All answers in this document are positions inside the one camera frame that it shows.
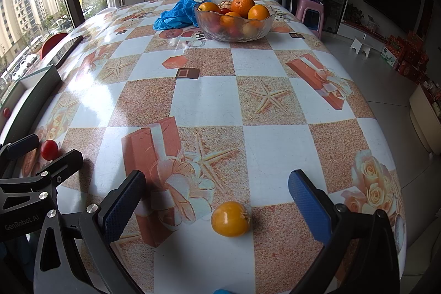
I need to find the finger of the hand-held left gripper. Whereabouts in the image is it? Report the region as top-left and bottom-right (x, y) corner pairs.
(0, 149), (84, 198)
(0, 134), (40, 165)

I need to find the white green carton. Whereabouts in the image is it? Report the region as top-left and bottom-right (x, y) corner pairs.
(381, 43), (398, 68)

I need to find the clear glass bowl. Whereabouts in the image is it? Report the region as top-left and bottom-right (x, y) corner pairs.
(194, 0), (276, 42)

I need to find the small white stand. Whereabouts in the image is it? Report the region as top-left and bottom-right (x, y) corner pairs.
(349, 36), (374, 57)

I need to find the crumpled blue plastic bag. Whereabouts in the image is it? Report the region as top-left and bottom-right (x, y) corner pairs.
(152, 0), (211, 31)

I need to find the low television console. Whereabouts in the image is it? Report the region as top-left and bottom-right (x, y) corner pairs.
(339, 20), (388, 41)

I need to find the pink plastic stool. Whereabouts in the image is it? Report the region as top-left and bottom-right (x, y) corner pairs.
(295, 0), (326, 39)

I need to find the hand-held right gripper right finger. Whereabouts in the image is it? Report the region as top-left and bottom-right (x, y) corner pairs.
(288, 169), (401, 294)

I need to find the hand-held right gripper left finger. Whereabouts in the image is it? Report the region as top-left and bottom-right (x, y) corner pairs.
(33, 170), (147, 294)

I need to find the printed checkered tablecloth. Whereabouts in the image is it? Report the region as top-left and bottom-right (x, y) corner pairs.
(0, 0), (407, 294)

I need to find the stack of red gift boxes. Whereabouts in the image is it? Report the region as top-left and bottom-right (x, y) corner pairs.
(381, 30), (441, 115)

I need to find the black smartphone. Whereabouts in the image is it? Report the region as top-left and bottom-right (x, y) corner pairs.
(54, 35), (84, 69)

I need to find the white lined green box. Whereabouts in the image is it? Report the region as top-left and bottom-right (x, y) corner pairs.
(0, 64), (63, 143)

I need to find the white rounded floor unit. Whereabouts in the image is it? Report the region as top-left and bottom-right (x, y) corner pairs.
(409, 84), (441, 153)

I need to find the yellow tomato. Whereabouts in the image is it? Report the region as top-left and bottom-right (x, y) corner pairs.
(211, 201), (251, 238)

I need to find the red plastic chair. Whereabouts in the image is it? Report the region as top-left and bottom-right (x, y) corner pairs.
(40, 33), (69, 61)

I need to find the orange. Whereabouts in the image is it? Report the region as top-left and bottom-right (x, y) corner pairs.
(247, 4), (271, 21)
(220, 12), (242, 28)
(231, 0), (256, 18)
(199, 2), (221, 14)

